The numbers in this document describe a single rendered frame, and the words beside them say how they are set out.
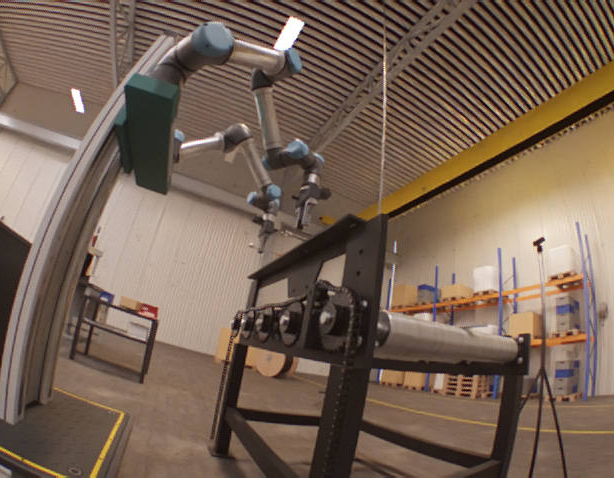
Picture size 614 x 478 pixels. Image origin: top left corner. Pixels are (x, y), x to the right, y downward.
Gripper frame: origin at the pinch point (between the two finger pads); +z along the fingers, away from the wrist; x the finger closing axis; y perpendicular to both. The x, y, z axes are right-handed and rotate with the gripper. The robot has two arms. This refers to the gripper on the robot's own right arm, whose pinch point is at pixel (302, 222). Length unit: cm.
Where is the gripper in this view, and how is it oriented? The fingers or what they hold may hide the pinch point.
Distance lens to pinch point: 114.9
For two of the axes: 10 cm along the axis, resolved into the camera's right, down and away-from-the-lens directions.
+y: -8.9, -3.1, -3.4
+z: -1.8, 9.1, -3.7
